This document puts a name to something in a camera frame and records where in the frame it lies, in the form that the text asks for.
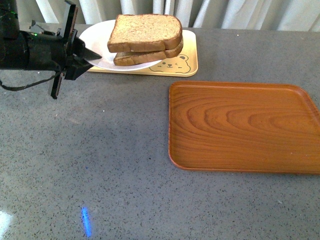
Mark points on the brown wooden tray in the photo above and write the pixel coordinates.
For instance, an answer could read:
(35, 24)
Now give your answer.
(243, 127)

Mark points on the yellow bear tray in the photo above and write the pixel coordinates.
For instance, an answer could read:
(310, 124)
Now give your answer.
(183, 65)

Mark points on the white round plate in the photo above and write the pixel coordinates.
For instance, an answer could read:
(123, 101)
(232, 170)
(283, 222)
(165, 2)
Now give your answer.
(96, 38)

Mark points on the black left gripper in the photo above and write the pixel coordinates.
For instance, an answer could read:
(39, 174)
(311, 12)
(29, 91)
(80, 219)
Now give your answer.
(63, 52)

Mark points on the grey curtain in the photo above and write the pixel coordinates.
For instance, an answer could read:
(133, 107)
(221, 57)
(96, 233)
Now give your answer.
(279, 15)

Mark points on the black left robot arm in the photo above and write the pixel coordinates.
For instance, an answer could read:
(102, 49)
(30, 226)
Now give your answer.
(14, 52)

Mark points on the bread slice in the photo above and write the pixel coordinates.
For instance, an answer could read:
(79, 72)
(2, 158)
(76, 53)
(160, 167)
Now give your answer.
(145, 33)
(136, 58)

